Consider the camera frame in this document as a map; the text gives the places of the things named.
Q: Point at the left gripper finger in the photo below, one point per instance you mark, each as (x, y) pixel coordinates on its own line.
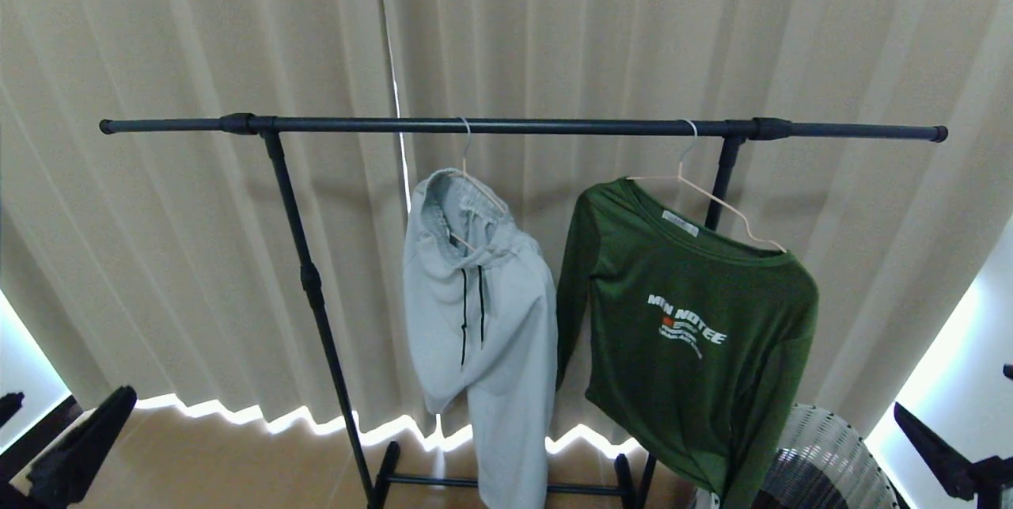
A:
(83, 446)
(9, 406)

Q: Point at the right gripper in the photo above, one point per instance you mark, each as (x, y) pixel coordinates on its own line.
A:
(993, 481)

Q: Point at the green garment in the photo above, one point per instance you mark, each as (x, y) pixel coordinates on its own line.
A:
(696, 335)

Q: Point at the pink clothes hanger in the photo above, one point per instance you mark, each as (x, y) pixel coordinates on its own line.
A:
(688, 153)
(465, 153)

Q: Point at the pale grey shorts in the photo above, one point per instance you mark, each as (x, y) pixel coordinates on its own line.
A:
(491, 335)

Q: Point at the white laundry basket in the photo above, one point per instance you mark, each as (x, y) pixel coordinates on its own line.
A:
(823, 461)

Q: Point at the black clothes rack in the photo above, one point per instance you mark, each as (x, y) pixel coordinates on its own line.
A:
(514, 127)

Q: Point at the beige curtain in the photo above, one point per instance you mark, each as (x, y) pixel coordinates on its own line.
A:
(633, 18)

